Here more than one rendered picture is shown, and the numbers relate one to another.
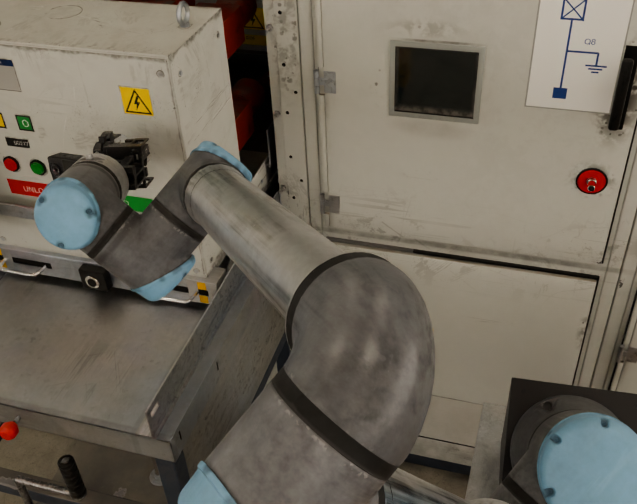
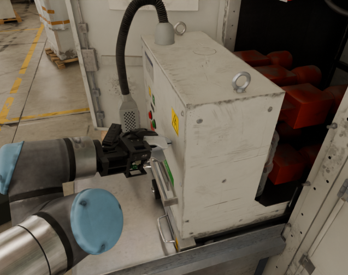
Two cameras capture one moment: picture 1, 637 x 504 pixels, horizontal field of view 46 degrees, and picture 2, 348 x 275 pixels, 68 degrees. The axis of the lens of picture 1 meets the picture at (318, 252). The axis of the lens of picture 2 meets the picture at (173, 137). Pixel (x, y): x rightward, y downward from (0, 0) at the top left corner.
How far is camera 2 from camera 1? 0.93 m
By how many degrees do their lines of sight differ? 43
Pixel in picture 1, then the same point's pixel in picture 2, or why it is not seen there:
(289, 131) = (309, 200)
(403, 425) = not seen: outside the picture
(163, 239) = not seen: hidden behind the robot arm
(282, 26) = (344, 130)
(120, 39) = (192, 78)
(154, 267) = not seen: hidden behind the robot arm
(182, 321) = (161, 246)
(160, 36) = (213, 89)
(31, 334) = (118, 190)
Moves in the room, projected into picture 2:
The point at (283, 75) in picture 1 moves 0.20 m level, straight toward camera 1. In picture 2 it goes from (325, 164) to (275, 203)
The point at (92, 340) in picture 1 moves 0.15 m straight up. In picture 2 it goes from (126, 215) to (121, 187)
